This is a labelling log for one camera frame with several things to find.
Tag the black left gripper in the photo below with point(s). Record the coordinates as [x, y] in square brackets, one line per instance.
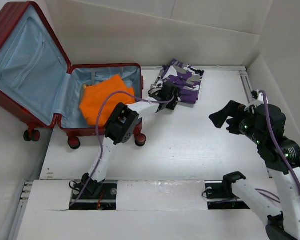
[172, 104]

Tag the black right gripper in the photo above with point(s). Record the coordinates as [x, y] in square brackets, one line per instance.
[233, 109]

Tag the purple camouflage garment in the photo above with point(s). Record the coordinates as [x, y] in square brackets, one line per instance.
[185, 76]

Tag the orange garment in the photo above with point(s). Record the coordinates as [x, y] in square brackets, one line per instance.
[94, 97]

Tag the red hard-shell suitcase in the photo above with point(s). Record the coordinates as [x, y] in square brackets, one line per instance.
[38, 83]

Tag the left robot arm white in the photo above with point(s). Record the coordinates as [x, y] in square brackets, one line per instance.
[119, 128]

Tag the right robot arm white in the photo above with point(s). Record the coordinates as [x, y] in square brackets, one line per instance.
[264, 125]

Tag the white foam cover panel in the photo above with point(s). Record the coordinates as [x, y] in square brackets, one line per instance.
[161, 195]

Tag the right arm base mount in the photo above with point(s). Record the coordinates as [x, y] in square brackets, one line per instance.
[218, 198]

